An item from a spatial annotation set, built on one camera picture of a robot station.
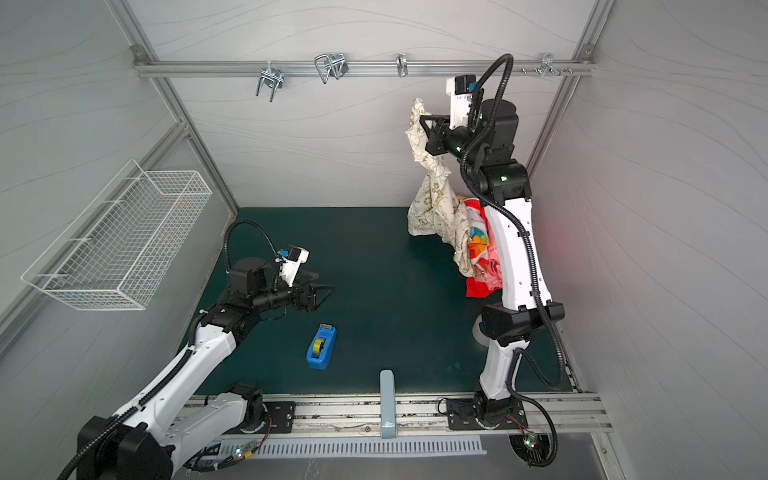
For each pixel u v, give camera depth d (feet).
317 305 2.23
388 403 2.50
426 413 2.48
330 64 2.52
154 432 1.33
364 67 2.56
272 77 2.58
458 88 1.73
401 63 2.57
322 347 2.63
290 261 2.19
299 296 2.18
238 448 2.27
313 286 2.17
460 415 2.41
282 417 2.41
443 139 1.85
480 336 2.77
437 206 2.46
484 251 2.76
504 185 1.54
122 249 2.26
